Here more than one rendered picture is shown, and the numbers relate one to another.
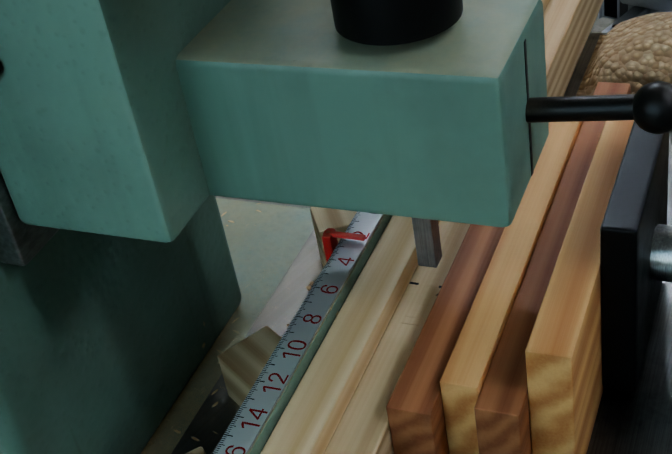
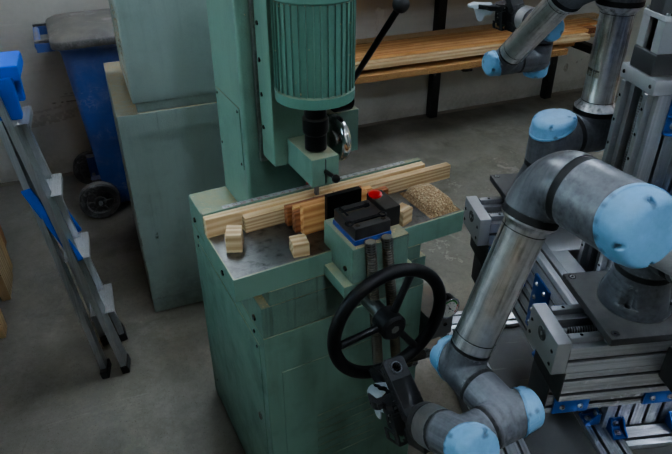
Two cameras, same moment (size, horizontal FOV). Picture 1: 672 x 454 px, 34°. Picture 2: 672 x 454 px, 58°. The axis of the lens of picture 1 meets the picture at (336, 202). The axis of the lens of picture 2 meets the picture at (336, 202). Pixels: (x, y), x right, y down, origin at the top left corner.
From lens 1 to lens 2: 1.10 m
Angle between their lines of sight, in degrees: 29
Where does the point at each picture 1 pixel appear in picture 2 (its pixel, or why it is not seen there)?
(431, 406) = (288, 208)
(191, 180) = (284, 159)
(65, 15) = (270, 124)
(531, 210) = not seen: hidden behind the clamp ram
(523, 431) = (296, 218)
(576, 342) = (306, 207)
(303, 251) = not seen: hidden behind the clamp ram
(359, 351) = (290, 198)
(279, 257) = not seen: hidden behind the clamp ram
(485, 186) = (310, 178)
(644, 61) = (412, 191)
